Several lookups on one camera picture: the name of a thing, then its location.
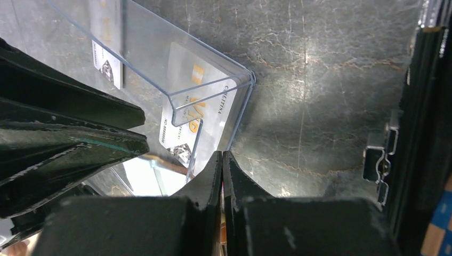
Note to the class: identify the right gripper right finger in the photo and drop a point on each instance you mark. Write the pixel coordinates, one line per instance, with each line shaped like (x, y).
(261, 224)

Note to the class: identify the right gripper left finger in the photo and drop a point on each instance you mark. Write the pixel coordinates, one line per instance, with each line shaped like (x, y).
(186, 223)

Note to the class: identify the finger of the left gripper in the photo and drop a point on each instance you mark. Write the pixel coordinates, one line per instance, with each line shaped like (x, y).
(39, 162)
(29, 81)

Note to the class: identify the white VIP credit card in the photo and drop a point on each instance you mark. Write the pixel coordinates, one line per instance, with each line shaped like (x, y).
(208, 90)

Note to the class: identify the clear plastic card sleeve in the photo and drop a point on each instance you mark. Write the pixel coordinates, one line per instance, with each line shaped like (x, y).
(58, 34)

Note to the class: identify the brown leather card holder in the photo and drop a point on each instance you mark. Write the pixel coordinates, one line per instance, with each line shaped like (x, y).
(146, 175)

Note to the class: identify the white VIP card in sleeve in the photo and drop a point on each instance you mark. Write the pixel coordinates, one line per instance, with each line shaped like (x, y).
(106, 24)

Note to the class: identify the black poker chip case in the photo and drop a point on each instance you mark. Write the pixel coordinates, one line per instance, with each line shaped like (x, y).
(411, 161)

